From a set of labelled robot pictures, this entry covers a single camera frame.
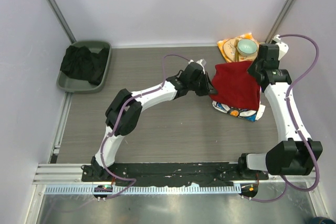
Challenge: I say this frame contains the orange checkered cloth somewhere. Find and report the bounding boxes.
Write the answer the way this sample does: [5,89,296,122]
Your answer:
[217,32,260,63]

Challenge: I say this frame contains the red t-shirt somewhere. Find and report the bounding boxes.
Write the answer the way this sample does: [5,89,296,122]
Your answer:
[210,61,260,111]

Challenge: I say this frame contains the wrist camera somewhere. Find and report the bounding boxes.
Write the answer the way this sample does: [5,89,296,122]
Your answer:
[271,35,289,61]
[188,59,206,74]

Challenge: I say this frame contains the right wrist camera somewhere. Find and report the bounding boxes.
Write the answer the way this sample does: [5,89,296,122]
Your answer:
[271,35,289,61]

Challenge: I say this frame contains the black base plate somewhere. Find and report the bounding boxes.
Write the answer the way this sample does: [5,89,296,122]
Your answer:
[81,161,269,187]

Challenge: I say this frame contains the black t-shirt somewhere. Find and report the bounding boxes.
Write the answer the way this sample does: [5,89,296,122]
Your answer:
[60,46,109,86]

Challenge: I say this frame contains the white daisy print t-shirt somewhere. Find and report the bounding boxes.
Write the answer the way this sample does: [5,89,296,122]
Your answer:
[212,101,266,122]

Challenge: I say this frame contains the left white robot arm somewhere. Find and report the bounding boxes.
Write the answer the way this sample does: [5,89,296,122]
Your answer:
[91,60,217,182]

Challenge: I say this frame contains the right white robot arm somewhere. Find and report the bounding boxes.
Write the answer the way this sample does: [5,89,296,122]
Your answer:
[237,42,323,179]

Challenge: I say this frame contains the light green bowl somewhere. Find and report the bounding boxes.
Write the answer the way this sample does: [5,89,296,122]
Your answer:
[237,39,258,57]

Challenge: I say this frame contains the wooden chopsticks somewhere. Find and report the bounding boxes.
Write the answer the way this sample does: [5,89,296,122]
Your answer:
[234,38,239,62]

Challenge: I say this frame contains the beige plate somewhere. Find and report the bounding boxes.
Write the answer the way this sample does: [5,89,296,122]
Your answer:
[222,37,258,63]

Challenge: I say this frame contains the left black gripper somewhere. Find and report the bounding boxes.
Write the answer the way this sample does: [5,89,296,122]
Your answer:
[188,71,217,97]

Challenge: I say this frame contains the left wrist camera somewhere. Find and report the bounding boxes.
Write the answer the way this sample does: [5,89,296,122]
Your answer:
[188,59,206,74]

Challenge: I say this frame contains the white slotted cable duct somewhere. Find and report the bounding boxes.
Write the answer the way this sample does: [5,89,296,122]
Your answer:
[45,183,241,195]

